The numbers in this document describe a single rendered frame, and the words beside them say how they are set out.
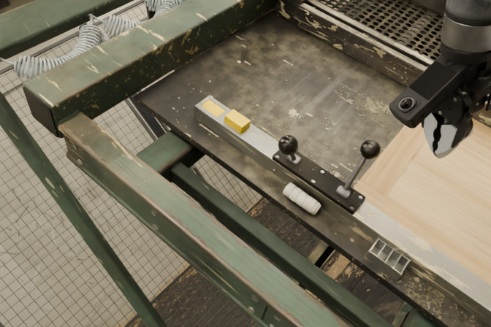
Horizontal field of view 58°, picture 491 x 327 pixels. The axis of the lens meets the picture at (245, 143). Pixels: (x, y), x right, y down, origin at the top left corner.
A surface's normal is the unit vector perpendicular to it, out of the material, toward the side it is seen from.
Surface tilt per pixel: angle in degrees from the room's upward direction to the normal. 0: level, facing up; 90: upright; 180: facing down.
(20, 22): 90
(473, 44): 106
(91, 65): 55
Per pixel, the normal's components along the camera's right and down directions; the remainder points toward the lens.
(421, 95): -0.57, -0.44
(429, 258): 0.11, -0.65
